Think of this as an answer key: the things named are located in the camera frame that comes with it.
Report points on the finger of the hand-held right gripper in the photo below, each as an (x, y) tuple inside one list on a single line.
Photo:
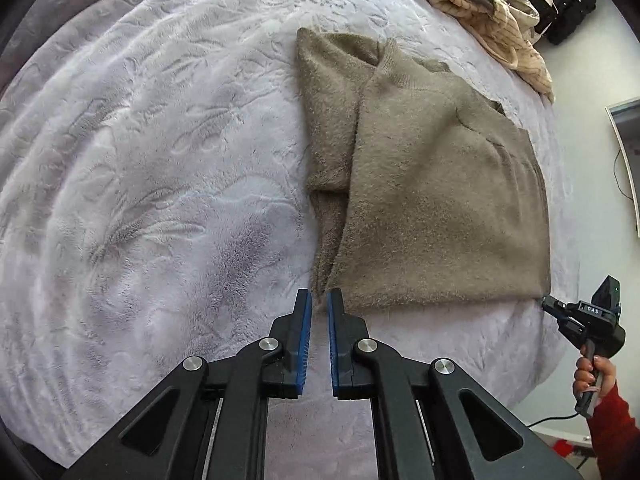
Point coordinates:
[(557, 306)]

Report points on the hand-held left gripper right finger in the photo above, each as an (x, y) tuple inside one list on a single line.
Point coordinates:
[(334, 345)]

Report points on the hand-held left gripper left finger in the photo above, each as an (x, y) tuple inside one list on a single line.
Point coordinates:
[(304, 345)]

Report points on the olive knit sweater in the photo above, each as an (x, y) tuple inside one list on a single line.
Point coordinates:
[(440, 200)]

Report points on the person's right hand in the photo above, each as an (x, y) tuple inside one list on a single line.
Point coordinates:
[(587, 375)]

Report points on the small red object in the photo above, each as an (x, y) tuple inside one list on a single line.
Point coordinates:
[(564, 447)]

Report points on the lavender embossed plush blanket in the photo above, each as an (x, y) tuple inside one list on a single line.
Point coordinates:
[(165, 160)]

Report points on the cream striped garment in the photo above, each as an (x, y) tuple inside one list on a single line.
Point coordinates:
[(520, 55)]

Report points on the black garment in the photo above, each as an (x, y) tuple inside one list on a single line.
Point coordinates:
[(565, 7)]

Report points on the grey-lavender folded duvet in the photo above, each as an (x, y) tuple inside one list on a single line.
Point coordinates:
[(55, 5)]

